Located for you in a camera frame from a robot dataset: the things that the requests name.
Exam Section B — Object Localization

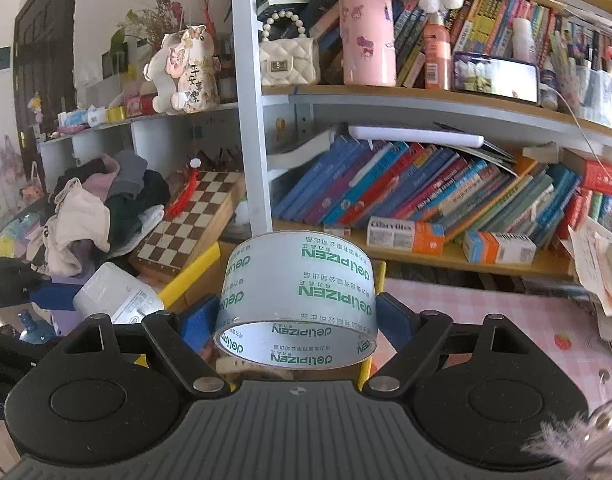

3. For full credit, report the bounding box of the cream quilted handbag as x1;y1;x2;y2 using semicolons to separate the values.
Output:
259;10;321;87

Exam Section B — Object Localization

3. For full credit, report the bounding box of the wooden chessboard box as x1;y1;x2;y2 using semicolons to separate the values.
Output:
129;171;245;283

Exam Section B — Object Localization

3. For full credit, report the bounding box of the white cat figurine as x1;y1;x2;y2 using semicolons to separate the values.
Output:
144;25;220;115

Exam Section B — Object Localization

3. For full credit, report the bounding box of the pink cylindrical container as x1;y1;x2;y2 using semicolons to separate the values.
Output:
339;0;397;87

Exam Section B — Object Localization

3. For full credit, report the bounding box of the large white charger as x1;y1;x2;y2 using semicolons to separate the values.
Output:
72;262;165;324

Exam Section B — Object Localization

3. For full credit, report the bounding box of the yellow cardboard box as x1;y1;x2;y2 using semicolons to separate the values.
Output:
143;242;386;389

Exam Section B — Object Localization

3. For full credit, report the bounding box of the cream wrist watch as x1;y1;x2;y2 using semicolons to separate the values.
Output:
215;356;294;385

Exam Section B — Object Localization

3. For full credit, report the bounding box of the orange white toothpaste box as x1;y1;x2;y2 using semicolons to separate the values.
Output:
367;217;446;256

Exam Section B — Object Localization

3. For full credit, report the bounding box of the orange bottle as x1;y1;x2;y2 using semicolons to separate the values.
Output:
423;13;451;91

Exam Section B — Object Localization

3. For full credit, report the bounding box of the stack of papers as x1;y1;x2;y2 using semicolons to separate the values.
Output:
564;218;612;353

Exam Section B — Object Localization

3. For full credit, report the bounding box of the pink checkered tablecloth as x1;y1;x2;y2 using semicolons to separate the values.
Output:
384;278;612;410

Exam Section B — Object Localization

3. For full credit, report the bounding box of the row of books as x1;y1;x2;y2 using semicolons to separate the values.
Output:
268;130;612;248

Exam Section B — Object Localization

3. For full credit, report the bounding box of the smartphone on shelf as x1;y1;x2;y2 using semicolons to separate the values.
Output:
452;52;540;104

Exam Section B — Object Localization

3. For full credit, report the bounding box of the white shelf unit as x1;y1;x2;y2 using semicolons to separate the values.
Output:
34;0;612;281

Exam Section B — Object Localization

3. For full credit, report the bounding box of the red tassel ornament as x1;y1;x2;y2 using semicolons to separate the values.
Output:
165;157;202;221

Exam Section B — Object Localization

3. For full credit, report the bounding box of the clear packing tape roll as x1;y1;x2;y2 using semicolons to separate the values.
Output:
214;231;377;370

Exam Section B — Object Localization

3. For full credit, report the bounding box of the pile of clothes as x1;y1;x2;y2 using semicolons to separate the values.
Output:
26;150;171;278

